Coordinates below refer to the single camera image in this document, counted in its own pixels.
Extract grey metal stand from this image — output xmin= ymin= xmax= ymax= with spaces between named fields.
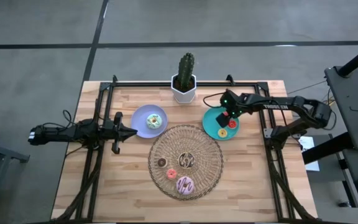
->
xmin=0 ymin=123 xmax=30 ymax=224

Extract white paper sheet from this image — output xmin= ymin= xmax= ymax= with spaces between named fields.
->
xmin=298 ymin=136 xmax=321 ymax=172

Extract large mint-glazed donut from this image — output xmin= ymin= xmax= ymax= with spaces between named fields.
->
xmin=145 ymin=113 xmax=163 ymax=130

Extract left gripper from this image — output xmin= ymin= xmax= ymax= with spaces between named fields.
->
xmin=101 ymin=111 xmax=139 ymax=155

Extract large purple-glazed donut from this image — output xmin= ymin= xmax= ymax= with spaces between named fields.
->
xmin=176 ymin=175 xmax=195 ymax=196

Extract white hexagonal plant pot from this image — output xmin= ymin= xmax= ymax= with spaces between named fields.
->
xmin=170 ymin=73 xmax=198 ymax=105

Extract green cactus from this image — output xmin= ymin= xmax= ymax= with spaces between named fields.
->
xmin=177 ymin=52 xmax=196 ymax=92

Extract purple plate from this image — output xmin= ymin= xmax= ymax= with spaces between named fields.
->
xmin=130 ymin=104 xmax=169 ymax=139

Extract teal plate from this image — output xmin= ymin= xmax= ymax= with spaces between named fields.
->
xmin=201 ymin=105 xmax=240 ymax=141

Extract round woven placemat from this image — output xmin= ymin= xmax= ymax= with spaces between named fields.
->
xmin=147 ymin=124 xmax=224 ymax=201

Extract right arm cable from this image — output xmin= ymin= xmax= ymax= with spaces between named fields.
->
xmin=202 ymin=91 xmax=226 ymax=109

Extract grey side table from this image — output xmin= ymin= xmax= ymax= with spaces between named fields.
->
xmin=324 ymin=64 xmax=358 ymax=152

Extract large chocolate sprinkle donut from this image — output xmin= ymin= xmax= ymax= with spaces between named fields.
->
xmin=177 ymin=151 xmax=196 ymax=169

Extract black aluminium table frame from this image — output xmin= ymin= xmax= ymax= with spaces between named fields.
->
xmin=50 ymin=74 xmax=318 ymax=223

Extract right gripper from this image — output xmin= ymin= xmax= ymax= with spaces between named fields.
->
xmin=215 ymin=89 xmax=250 ymax=128

